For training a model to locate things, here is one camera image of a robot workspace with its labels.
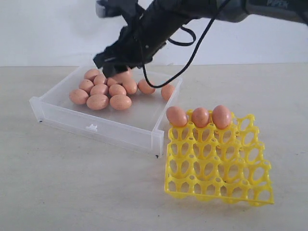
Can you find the yellow plastic egg tray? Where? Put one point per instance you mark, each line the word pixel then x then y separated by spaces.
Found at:
pixel 210 163

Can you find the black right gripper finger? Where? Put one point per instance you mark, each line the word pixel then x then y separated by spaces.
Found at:
pixel 106 57
pixel 110 70

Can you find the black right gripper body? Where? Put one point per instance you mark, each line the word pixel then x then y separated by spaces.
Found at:
pixel 148 30

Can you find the clear plastic drawer bin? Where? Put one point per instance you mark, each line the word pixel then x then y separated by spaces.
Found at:
pixel 139 128

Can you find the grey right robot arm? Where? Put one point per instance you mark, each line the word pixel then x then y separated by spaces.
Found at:
pixel 235 11

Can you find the brown egg middle row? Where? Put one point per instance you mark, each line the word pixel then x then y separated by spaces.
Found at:
pixel 99 89

